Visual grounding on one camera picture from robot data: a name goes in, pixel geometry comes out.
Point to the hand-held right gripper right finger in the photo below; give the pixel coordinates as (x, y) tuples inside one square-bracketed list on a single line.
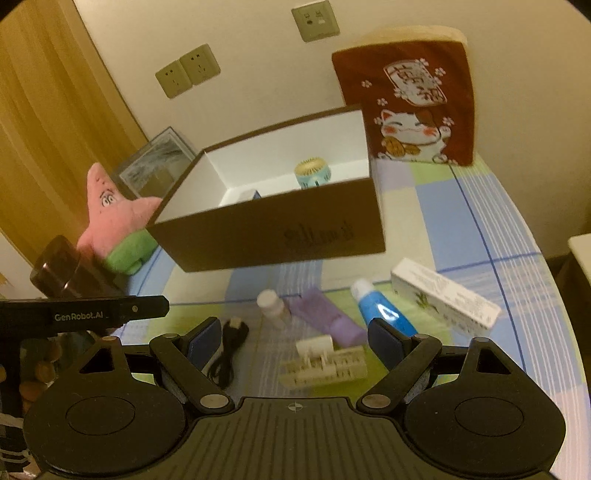
[(383, 342)]

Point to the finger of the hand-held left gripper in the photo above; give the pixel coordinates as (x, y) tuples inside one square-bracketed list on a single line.
[(147, 307)]

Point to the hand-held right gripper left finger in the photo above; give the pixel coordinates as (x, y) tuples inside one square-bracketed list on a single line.
[(207, 340)]

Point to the blue tube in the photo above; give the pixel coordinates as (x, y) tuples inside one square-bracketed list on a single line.
[(383, 309)]

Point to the purple tube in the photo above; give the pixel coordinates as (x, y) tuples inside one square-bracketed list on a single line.
[(328, 318)]

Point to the white hair claw clip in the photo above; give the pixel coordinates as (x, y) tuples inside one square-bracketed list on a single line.
[(323, 364)]

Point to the small white bottle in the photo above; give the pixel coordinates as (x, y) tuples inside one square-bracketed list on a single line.
[(272, 309)]

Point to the white green medicine box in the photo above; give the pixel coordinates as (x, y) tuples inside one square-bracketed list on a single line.
[(443, 295)]

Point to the brown storage box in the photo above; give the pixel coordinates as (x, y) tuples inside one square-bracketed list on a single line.
[(277, 230)]

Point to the small handheld fan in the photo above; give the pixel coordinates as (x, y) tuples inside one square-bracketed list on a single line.
[(313, 175)]

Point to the person's left hand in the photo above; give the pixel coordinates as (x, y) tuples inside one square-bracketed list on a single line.
[(44, 369)]

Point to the brown thermos canister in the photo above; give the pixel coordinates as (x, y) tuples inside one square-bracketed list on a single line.
[(64, 267)]

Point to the pink starfish plush toy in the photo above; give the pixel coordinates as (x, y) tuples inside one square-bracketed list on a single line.
[(115, 212)]

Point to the black white striped clothing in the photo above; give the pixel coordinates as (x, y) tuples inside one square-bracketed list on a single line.
[(11, 447)]

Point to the wooden door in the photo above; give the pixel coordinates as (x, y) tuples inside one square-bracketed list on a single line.
[(46, 115)]

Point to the red cat printed cushion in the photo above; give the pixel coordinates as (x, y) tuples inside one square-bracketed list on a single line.
[(415, 92)]

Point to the grey picture frame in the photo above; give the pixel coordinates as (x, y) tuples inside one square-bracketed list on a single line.
[(152, 161)]

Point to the beige wall power socket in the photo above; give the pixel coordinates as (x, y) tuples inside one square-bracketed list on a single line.
[(173, 78), (199, 63)]

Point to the beige wall data socket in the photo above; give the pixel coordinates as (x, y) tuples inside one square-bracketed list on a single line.
[(315, 19)]

